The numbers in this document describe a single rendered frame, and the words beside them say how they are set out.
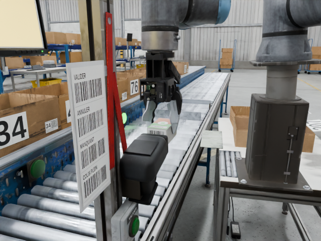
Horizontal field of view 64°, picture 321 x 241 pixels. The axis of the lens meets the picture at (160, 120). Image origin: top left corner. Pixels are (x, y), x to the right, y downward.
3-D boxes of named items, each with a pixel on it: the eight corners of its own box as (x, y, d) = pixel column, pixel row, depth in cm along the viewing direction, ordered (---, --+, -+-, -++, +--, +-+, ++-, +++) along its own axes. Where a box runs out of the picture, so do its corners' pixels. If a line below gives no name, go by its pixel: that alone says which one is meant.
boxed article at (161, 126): (176, 134, 75) (176, 119, 74) (166, 146, 66) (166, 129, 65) (158, 132, 77) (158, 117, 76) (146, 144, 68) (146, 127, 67)
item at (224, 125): (385, 204, 93) (387, 196, 92) (219, 187, 104) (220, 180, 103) (299, 125, 187) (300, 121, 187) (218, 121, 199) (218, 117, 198)
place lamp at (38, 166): (34, 181, 98) (32, 164, 96) (31, 180, 98) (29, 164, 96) (47, 173, 104) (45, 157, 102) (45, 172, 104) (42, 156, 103)
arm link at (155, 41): (148, 33, 68) (185, 32, 65) (149, 52, 69) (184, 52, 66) (134, 31, 60) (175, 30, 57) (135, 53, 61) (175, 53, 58)
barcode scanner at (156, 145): (171, 172, 57) (170, 130, 53) (155, 210, 47) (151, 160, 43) (143, 169, 59) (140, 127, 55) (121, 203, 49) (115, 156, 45)
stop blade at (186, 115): (200, 124, 192) (201, 112, 189) (142, 119, 205) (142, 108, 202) (200, 124, 192) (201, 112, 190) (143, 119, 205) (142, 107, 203)
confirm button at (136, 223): (133, 239, 46) (133, 224, 45) (125, 237, 46) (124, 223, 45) (140, 228, 48) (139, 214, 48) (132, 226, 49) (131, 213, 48)
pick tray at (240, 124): (313, 153, 130) (316, 134, 128) (234, 147, 139) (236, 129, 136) (297, 135, 157) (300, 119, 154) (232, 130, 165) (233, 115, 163)
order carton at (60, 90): (61, 131, 123) (58, 95, 118) (13, 125, 131) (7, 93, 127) (103, 112, 159) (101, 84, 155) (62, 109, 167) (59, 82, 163)
